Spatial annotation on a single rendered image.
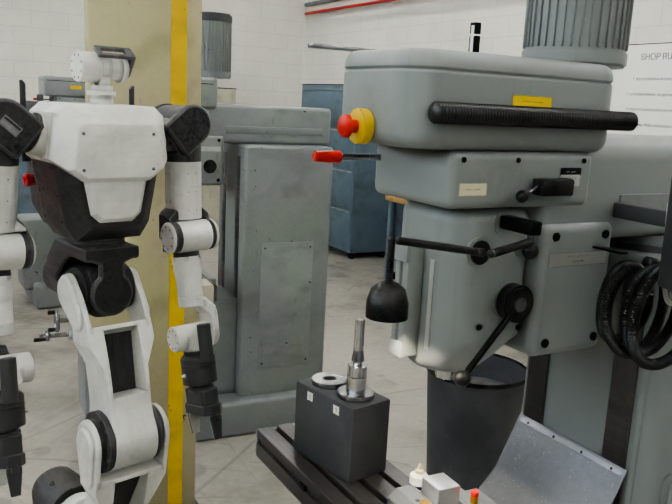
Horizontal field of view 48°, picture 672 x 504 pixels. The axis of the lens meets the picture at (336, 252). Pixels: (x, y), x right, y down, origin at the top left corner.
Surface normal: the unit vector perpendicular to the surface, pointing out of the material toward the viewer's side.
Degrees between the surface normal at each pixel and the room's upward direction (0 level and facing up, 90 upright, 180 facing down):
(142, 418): 66
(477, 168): 90
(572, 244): 90
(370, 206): 90
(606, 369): 90
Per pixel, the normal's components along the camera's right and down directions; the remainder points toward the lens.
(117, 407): 0.66, 0.00
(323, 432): -0.76, 0.09
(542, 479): -0.76, -0.40
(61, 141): -0.04, 0.11
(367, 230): 0.49, 0.19
